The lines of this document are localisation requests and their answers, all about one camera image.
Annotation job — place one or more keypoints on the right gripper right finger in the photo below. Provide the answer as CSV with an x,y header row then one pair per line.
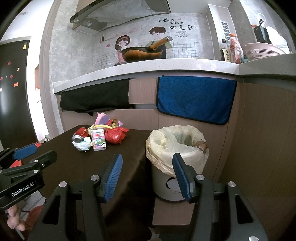
x,y
185,175

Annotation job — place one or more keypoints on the white trash bin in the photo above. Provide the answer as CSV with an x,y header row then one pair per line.
x,y
166,187

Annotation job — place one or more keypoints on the white tissue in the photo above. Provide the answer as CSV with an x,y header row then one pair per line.
x,y
84,145

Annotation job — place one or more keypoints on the pink cartoon milk carton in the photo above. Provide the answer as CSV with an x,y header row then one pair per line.
x,y
98,140

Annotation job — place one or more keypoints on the person's left hand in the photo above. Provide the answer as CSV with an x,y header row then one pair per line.
x,y
14,221

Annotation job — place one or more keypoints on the black refrigerator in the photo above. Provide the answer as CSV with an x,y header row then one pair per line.
x,y
17,128

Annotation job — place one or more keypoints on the yellow snack wrapper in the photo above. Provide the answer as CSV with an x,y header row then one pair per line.
x,y
96,127

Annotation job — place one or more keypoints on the blue towel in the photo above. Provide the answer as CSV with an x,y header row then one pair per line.
x,y
204,99

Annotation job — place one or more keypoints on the black cloth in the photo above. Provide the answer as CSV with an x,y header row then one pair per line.
x,y
97,98

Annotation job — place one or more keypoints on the black wok with wooden handle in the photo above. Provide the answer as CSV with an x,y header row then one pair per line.
x,y
135,54

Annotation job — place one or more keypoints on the person's left forearm red sleeve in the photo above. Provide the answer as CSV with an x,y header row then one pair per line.
x,y
31,220

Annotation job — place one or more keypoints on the dark sauce bottle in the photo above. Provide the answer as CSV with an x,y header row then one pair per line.
x,y
225,51

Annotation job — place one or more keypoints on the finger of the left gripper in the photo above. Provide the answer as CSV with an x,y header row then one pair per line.
x,y
24,152
46,159

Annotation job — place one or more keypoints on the red plastic bag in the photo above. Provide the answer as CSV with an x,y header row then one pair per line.
x,y
116,135

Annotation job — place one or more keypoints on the pink plastic basket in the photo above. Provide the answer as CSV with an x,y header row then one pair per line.
x,y
255,51

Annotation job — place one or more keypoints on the red soda can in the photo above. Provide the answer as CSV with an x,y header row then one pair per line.
x,y
80,135

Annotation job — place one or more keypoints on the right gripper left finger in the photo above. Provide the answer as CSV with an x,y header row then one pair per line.
x,y
110,178

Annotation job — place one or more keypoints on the range hood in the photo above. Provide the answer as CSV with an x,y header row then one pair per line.
x,y
101,15

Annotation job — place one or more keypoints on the red gold paper cup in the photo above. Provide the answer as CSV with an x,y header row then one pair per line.
x,y
113,123

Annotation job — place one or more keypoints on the black grater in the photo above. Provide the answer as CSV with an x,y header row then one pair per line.
x,y
261,33

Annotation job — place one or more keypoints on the bottle with orange cap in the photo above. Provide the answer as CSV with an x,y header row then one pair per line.
x,y
235,50

